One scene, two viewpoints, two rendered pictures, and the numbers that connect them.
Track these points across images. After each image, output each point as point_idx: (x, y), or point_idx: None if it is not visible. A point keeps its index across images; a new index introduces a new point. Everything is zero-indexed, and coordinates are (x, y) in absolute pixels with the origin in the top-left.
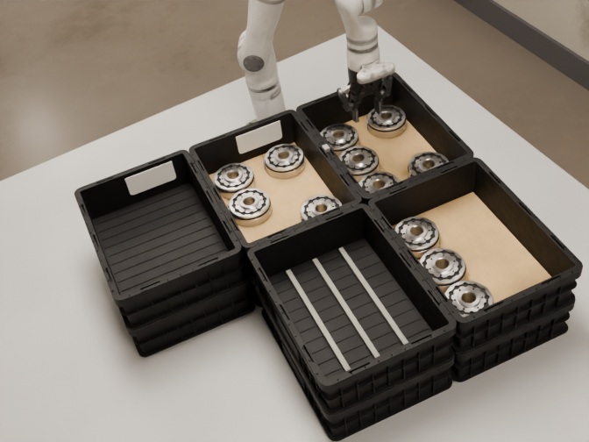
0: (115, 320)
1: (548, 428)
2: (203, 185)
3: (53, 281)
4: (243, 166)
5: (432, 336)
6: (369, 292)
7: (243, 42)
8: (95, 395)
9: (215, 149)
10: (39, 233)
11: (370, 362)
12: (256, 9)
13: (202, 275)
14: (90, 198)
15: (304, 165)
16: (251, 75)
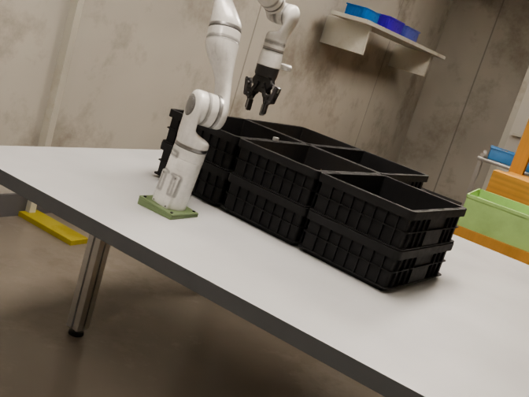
0: (429, 287)
1: None
2: (348, 173)
3: (437, 317)
4: None
5: (375, 154)
6: None
7: (230, 94)
8: (482, 294)
9: (298, 172)
10: (405, 328)
11: (405, 166)
12: (236, 54)
13: (405, 197)
14: (401, 220)
15: None
16: (201, 139)
